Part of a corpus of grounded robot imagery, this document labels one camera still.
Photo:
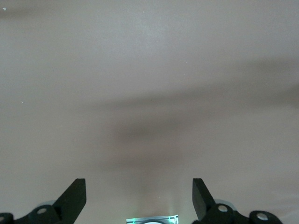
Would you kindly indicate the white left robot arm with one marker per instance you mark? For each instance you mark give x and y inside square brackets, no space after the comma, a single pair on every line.
[153,223]

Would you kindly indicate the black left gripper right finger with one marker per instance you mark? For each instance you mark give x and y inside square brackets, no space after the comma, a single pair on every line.
[203,200]

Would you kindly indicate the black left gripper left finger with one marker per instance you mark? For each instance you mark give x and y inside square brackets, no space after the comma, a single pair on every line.
[70,200]

